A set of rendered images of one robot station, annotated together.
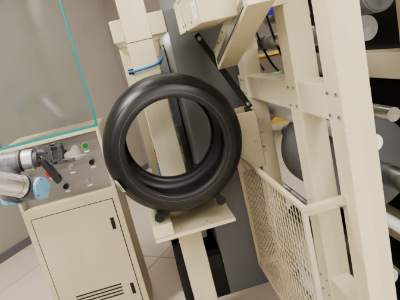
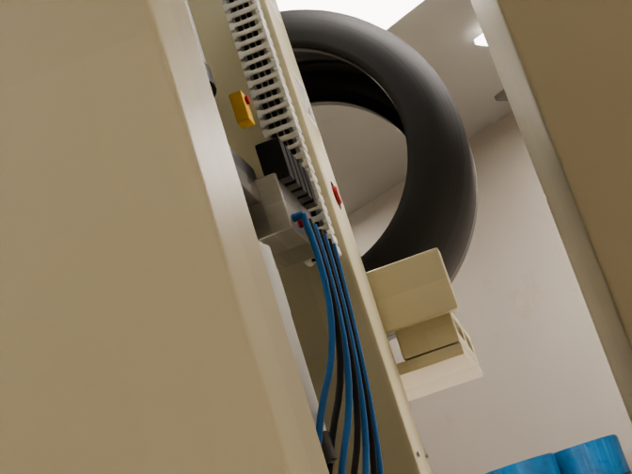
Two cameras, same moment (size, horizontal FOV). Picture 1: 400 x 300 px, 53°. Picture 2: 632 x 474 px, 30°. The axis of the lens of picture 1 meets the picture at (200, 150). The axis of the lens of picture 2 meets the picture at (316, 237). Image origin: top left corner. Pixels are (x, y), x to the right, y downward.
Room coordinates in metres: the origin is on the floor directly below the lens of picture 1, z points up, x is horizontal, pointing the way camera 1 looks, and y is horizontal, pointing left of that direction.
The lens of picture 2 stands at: (3.73, 0.61, 0.55)
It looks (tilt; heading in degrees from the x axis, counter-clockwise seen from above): 15 degrees up; 194
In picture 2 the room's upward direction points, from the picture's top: 18 degrees counter-clockwise
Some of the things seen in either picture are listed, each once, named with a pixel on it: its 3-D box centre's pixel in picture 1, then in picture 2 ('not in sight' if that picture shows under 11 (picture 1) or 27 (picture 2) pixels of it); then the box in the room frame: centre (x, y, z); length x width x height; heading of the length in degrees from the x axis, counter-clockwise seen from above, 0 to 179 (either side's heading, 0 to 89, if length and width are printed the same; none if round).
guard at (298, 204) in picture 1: (275, 243); not in sight; (1.65, -0.23, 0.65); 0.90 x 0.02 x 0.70; 6
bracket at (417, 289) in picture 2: not in sight; (325, 322); (2.02, 0.14, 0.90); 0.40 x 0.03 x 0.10; 96
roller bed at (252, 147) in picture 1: (241, 138); not in sight; (2.11, -0.23, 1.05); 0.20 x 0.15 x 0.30; 6
